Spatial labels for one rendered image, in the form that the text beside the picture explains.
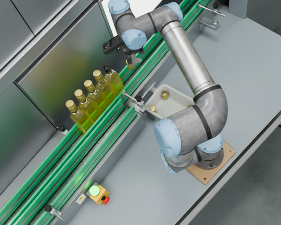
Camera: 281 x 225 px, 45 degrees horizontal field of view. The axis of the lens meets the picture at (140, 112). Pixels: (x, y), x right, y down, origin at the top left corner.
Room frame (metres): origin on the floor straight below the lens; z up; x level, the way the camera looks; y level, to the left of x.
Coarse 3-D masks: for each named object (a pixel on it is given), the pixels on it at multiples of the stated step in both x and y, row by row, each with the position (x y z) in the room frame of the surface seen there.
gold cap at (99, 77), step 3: (93, 72) 0.92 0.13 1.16; (96, 72) 0.91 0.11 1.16; (99, 72) 0.91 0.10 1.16; (96, 75) 0.90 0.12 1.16; (99, 75) 0.89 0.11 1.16; (102, 75) 0.91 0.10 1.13; (96, 78) 0.90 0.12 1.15; (99, 78) 0.89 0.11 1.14; (102, 78) 0.90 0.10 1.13; (99, 81) 0.89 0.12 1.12
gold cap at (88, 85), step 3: (87, 81) 0.88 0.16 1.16; (90, 81) 0.88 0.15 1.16; (84, 84) 0.88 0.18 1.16; (87, 84) 0.87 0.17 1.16; (90, 84) 0.86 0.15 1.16; (87, 87) 0.86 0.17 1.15; (90, 87) 0.86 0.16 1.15; (93, 87) 0.87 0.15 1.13; (87, 90) 0.87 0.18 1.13; (90, 90) 0.86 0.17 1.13; (93, 90) 0.86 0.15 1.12
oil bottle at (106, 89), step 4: (104, 80) 0.91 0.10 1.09; (96, 84) 0.91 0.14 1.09; (104, 84) 0.89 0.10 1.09; (108, 84) 0.89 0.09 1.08; (100, 88) 0.88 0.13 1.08; (104, 88) 0.88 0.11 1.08; (108, 88) 0.89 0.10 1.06; (112, 88) 0.90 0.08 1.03; (104, 92) 0.87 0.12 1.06; (108, 92) 0.88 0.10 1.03; (112, 92) 0.89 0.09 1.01; (104, 96) 0.88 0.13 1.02; (108, 96) 0.88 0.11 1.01; (112, 96) 0.89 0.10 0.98; (108, 100) 0.87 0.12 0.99; (112, 100) 0.88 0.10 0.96
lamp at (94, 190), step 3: (93, 186) 0.56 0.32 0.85; (96, 186) 0.56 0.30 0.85; (90, 189) 0.55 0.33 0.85; (93, 189) 0.54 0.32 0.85; (96, 189) 0.54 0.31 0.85; (99, 189) 0.54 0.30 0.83; (90, 192) 0.54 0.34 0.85; (93, 192) 0.53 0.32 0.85; (96, 192) 0.53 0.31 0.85; (99, 192) 0.53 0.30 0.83; (93, 195) 0.52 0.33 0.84; (96, 195) 0.52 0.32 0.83
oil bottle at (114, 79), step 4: (116, 72) 0.94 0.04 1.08; (104, 76) 0.94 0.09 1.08; (108, 76) 0.93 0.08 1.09; (112, 76) 0.92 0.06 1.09; (116, 76) 0.92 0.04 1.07; (108, 80) 0.92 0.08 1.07; (112, 80) 0.91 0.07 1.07; (116, 80) 0.92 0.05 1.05; (120, 80) 0.93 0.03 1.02; (112, 84) 0.91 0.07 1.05; (116, 84) 0.91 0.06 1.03; (120, 84) 0.92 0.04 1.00; (116, 88) 0.91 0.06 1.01; (120, 88) 0.92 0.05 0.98; (116, 92) 0.90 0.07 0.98
